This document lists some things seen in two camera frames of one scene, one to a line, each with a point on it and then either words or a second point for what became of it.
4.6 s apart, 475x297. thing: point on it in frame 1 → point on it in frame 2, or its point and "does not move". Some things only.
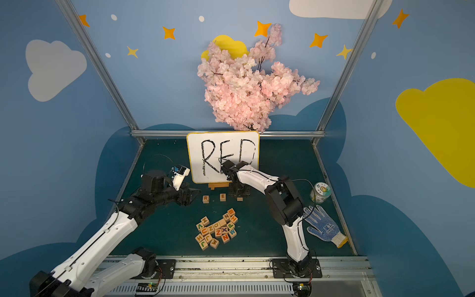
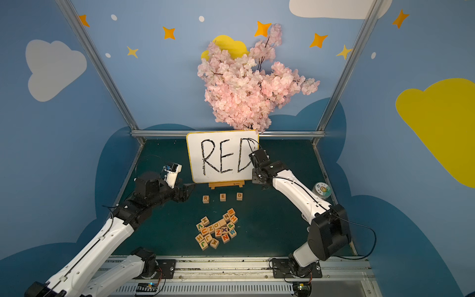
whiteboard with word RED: x=207 y=151 does not move
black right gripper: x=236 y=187 → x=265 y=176
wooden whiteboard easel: x=213 y=185 does not move
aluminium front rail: x=341 y=276 does not move
